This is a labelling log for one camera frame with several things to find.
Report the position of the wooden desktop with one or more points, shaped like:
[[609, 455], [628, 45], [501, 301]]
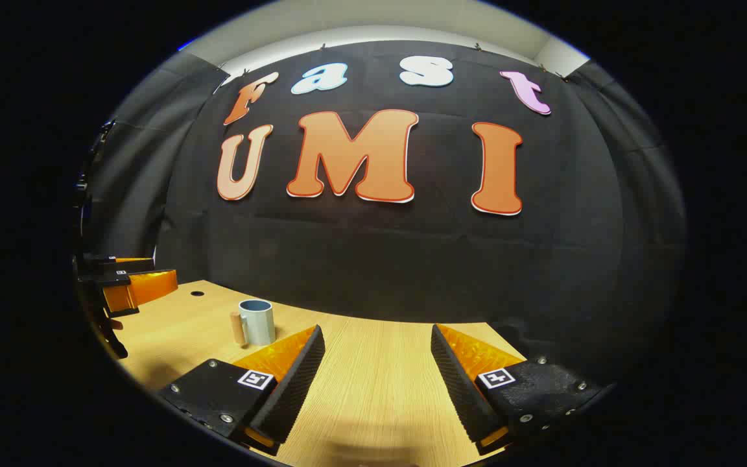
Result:
[[373, 389]]

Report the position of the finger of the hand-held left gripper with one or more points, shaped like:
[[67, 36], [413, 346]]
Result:
[[133, 264], [146, 290]]

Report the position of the black backdrop cloth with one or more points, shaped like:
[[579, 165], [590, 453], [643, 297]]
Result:
[[412, 259]]

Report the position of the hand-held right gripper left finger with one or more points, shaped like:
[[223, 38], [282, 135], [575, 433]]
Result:
[[296, 383]]

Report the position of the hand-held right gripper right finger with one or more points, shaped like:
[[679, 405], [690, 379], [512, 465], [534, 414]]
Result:
[[458, 383]]

